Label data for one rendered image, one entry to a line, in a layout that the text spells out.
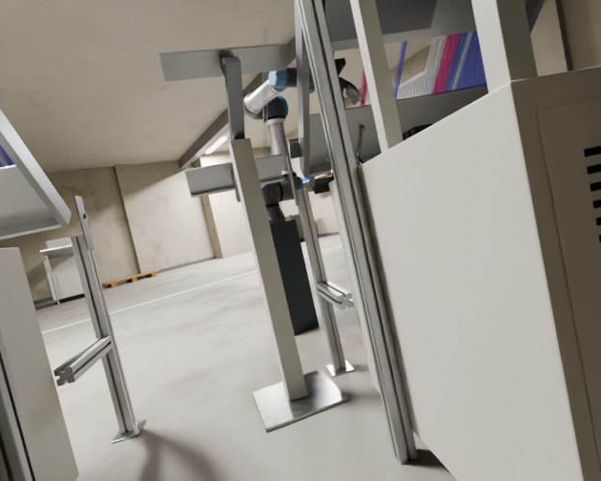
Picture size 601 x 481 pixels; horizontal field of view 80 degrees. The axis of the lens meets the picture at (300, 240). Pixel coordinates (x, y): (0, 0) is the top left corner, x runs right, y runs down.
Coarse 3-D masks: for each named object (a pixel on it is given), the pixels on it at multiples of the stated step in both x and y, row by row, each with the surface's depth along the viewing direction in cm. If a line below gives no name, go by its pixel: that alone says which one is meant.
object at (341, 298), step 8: (416, 128) 77; (424, 128) 77; (408, 136) 80; (288, 160) 119; (288, 168) 122; (288, 176) 123; (296, 192) 120; (296, 200) 122; (320, 288) 118; (328, 288) 109; (336, 288) 106; (328, 296) 109; (336, 296) 98; (344, 296) 98; (336, 304) 100; (344, 304) 97; (352, 304) 97; (328, 368) 127; (344, 368) 124; (352, 368) 123
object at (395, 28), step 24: (336, 0) 85; (384, 0) 88; (408, 0) 90; (432, 0) 91; (456, 0) 97; (336, 24) 89; (384, 24) 92; (408, 24) 94; (432, 24) 100; (456, 24) 102; (336, 48) 97
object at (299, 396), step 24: (240, 144) 105; (240, 168) 105; (240, 192) 107; (264, 216) 107; (264, 240) 107; (264, 264) 107; (264, 288) 107; (288, 312) 109; (288, 336) 109; (288, 360) 109; (288, 384) 109; (312, 384) 118; (264, 408) 108; (288, 408) 105; (312, 408) 102
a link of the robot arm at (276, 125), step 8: (280, 96) 182; (272, 104) 179; (280, 104) 181; (272, 112) 179; (280, 112) 181; (272, 120) 180; (280, 120) 182; (272, 128) 182; (280, 128) 182; (272, 136) 183; (280, 136) 182; (272, 144) 184; (280, 144) 182; (280, 152) 183; (288, 152) 185; (296, 176) 186; (288, 184) 183; (296, 184) 185; (288, 192) 183
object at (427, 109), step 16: (416, 96) 116; (432, 96) 117; (448, 96) 119; (464, 96) 121; (480, 96) 123; (352, 112) 113; (368, 112) 115; (400, 112) 118; (416, 112) 120; (432, 112) 122; (448, 112) 124; (320, 128) 114; (352, 128) 118; (368, 128) 120; (320, 144) 119; (352, 144) 123; (368, 144) 125; (320, 160) 124
